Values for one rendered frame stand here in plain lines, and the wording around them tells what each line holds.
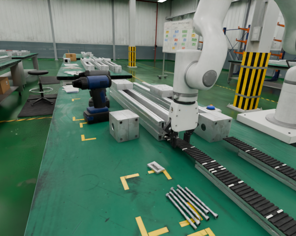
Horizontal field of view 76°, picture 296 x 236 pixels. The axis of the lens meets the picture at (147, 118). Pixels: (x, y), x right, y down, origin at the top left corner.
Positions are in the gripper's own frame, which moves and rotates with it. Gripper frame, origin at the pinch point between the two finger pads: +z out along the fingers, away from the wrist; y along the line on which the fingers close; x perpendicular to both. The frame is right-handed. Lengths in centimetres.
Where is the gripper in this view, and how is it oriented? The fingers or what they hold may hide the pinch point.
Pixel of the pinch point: (180, 140)
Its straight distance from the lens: 71.0
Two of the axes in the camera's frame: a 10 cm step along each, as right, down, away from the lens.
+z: -0.3, 9.3, 3.5
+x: -4.1, -3.4, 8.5
